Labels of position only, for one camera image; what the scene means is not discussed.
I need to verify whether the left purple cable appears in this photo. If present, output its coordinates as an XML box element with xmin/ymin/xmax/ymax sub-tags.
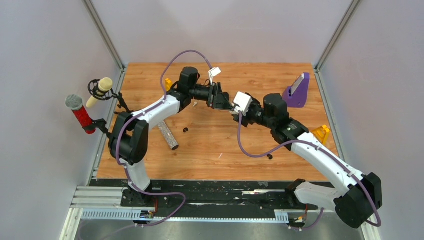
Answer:
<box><xmin>114</xmin><ymin>49</ymin><xmax>215</xmax><ymax>228</ymax></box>

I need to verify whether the yellow green toy block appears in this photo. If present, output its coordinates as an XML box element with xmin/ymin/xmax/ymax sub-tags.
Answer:
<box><xmin>165</xmin><ymin>78</ymin><xmax>173</xmax><ymax>91</ymax></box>

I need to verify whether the beige microphone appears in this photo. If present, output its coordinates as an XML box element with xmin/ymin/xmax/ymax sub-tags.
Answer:
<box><xmin>85</xmin><ymin>77</ymin><xmax>113</xmax><ymax>108</ymax></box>

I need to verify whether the black mounting rail base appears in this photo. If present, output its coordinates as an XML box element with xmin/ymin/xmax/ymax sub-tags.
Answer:
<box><xmin>89</xmin><ymin>179</ymin><xmax>319</xmax><ymax>220</ymax></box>

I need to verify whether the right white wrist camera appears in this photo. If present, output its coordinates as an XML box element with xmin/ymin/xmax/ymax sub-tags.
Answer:
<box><xmin>232</xmin><ymin>91</ymin><xmax>253</xmax><ymax>116</ymax></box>

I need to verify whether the colourful toy car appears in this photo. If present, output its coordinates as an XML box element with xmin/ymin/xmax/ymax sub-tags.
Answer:
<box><xmin>311</xmin><ymin>124</ymin><xmax>331</xmax><ymax>145</ymax></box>

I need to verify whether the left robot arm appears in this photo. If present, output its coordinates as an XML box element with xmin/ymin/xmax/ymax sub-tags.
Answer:
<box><xmin>108</xmin><ymin>66</ymin><xmax>234</xmax><ymax>207</ymax></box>

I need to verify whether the red microphone grey head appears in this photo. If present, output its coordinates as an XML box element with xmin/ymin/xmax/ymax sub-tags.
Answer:
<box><xmin>65</xmin><ymin>94</ymin><xmax>96</xmax><ymax>135</ymax></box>

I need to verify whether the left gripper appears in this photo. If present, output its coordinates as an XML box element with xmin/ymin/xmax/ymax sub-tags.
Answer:
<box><xmin>189</xmin><ymin>82</ymin><xmax>234</xmax><ymax>112</ymax></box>

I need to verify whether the silver glitter microphone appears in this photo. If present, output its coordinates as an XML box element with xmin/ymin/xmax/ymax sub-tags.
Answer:
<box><xmin>157</xmin><ymin>121</ymin><xmax>179</xmax><ymax>151</ymax></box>

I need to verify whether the purple stand with phone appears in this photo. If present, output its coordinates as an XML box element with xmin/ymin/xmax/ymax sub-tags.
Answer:
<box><xmin>282</xmin><ymin>72</ymin><xmax>310</xmax><ymax>108</ymax></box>

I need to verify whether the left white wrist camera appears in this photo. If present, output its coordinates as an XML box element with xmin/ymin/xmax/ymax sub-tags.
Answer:
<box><xmin>208</xmin><ymin>67</ymin><xmax>222</xmax><ymax>85</ymax></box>

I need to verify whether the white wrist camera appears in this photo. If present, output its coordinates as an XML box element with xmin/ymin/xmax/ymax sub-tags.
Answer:
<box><xmin>232</xmin><ymin>91</ymin><xmax>253</xmax><ymax>116</ymax></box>
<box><xmin>208</xmin><ymin>67</ymin><xmax>222</xmax><ymax>85</ymax></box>

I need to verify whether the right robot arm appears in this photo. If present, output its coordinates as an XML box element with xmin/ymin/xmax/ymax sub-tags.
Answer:
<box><xmin>233</xmin><ymin>92</ymin><xmax>382</xmax><ymax>229</ymax></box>

